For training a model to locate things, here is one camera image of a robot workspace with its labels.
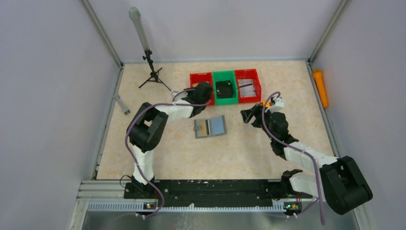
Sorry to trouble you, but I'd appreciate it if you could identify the white credit card black stripe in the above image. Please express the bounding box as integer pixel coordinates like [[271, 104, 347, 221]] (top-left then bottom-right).
[[238, 79, 255, 91]]

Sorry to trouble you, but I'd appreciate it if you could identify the yellow toy brick car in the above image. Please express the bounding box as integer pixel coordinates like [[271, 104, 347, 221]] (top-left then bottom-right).
[[260, 100, 271, 108]]

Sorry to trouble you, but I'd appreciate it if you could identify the orange flashlight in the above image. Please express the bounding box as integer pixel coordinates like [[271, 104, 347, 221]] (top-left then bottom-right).
[[313, 69, 329, 108]]

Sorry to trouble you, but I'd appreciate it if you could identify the right red bin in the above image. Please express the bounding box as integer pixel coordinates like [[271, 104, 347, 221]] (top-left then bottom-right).
[[234, 69, 262, 104]]

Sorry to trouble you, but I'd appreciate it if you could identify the clear bag in bin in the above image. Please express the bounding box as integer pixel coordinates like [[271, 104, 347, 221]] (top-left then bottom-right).
[[239, 89, 256, 98]]

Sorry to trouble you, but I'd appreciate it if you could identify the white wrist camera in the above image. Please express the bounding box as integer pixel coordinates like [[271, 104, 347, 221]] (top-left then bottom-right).
[[171, 91, 184, 102], [266, 97, 284, 113]]

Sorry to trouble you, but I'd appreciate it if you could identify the left red bin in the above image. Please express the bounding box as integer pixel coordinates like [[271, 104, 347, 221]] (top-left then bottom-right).
[[190, 72, 215, 106]]

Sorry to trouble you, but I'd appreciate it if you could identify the red bin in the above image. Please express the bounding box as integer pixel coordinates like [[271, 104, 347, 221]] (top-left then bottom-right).
[[234, 69, 262, 104], [190, 72, 215, 106]]

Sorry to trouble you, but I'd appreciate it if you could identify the green bin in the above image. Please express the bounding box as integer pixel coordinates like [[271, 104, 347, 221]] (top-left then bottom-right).
[[212, 70, 238, 105]]

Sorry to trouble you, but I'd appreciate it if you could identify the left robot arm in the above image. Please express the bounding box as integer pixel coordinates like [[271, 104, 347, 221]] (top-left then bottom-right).
[[125, 81, 213, 191]]

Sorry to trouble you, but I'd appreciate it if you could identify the grey card holder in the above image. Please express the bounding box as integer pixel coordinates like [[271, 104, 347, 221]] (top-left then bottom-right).
[[193, 115, 227, 139]]

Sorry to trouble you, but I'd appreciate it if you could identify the small grey bracket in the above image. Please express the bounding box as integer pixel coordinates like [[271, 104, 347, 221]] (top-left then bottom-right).
[[113, 94, 131, 115]]

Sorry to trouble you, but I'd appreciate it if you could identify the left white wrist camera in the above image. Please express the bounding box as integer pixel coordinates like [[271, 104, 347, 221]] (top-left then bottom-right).
[[171, 91, 184, 102]]

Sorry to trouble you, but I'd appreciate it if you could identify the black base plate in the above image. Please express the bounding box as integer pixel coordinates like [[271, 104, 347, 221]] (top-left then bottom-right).
[[124, 179, 311, 207]]

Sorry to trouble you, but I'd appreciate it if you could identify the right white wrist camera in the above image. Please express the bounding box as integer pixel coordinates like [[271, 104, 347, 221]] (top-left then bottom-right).
[[266, 97, 284, 113]]

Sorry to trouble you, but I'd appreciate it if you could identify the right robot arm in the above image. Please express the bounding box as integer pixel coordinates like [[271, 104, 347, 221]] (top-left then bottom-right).
[[240, 104, 373, 215]]

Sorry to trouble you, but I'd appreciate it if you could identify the black tripod with grey tube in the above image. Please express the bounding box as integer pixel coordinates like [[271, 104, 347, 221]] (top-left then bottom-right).
[[128, 7, 171, 90]]

